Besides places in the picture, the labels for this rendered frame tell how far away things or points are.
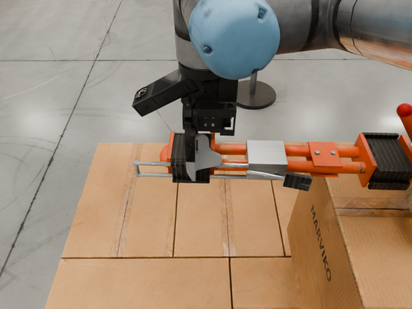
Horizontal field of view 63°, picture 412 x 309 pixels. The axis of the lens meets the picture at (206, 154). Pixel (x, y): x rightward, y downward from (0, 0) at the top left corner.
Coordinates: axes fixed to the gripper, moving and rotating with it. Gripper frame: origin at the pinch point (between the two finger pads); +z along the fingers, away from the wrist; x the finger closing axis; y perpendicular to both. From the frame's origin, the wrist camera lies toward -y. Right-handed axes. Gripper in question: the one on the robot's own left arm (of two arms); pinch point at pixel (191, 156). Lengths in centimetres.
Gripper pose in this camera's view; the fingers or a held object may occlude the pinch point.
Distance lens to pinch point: 61.5
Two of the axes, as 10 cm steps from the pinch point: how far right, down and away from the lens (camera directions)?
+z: -0.1, 7.0, 7.2
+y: 10.0, 0.3, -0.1
